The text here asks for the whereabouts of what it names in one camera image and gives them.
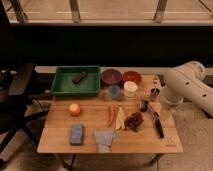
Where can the green plastic tray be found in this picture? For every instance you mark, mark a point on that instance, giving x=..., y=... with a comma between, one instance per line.
x=62, y=85

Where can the blue sponge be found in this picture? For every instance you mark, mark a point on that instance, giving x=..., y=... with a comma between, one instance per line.
x=77, y=132

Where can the small bottle on table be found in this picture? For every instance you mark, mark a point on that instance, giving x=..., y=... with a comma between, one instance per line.
x=155, y=81

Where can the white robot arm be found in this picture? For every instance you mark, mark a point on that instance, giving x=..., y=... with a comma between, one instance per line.
x=186, y=81

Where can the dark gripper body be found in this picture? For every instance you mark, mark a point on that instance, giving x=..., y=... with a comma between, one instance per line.
x=143, y=105

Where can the brown grape bunch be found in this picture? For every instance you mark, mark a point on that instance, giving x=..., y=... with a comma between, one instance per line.
x=134, y=121

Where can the black office chair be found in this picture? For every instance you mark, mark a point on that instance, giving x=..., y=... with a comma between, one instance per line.
x=13, y=108

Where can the red bowl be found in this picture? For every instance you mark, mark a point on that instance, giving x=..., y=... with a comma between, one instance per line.
x=132, y=76

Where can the orange carrot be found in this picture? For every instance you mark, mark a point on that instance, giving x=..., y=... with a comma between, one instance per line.
x=111, y=114

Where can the purple bowl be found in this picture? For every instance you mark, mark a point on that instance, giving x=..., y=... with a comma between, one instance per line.
x=111, y=76

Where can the orange apple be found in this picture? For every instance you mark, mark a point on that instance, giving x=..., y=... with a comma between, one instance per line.
x=74, y=109

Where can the wooden folding table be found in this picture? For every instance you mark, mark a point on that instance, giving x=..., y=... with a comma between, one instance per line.
x=94, y=116

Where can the white cup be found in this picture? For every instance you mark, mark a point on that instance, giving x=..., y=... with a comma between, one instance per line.
x=130, y=88

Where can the blue cup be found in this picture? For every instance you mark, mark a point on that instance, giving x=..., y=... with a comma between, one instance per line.
x=114, y=92

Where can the metal cup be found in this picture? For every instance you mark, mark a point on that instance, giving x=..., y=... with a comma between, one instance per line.
x=154, y=92

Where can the grey folded cloth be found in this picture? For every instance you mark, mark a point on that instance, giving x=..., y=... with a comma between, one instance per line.
x=104, y=140

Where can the black block in tray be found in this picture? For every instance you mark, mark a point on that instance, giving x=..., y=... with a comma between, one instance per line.
x=78, y=78

